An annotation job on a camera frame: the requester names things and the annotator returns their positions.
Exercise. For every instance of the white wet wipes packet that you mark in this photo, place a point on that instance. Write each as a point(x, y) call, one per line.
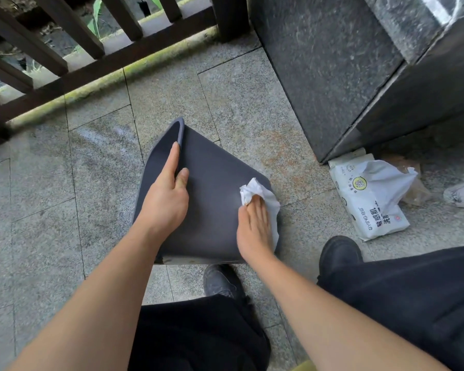
point(375, 197)

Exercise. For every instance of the small white packet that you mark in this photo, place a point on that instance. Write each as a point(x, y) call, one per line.
point(346, 156)

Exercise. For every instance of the person's right hand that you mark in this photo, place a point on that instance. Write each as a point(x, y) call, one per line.
point(255, 233)

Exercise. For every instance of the person's left thumb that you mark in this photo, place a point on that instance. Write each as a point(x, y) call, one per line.
point(182, 178)

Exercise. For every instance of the person's black left shoe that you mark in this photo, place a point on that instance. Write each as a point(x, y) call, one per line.
point(222, 282)

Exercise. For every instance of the white wet wipe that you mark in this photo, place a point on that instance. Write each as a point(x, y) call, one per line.
point(272, 212)

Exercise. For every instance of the dark wooden railing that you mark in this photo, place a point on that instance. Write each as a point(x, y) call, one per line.
point(100, 69)

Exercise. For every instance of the person's black shoe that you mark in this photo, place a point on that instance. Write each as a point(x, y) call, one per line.
point(338, 254)
point(222, 282)

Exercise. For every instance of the person's right fingers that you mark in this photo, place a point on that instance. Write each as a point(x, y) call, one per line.
point(257, 212)

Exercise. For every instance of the person's black right shoe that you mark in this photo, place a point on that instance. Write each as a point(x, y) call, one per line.
point(338, 254)

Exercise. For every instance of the person's right forearm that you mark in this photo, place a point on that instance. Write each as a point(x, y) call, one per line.
point(324, 316)

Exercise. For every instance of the green plant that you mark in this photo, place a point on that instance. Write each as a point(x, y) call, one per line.
point(94, 17)

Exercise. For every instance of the person's left forearm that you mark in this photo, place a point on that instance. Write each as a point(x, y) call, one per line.
point(100, 301)

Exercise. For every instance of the person's left hand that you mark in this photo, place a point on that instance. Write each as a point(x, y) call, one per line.
point(162, 204)

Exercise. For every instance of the dark granite pillar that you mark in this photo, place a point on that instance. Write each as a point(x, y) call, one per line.
point(352, 65)

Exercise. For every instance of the person's black trousers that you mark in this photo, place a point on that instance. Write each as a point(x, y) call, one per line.
point(417, 297)

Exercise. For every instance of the brown crumpled plastic bag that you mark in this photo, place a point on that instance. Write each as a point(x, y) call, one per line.
point(415, 193)

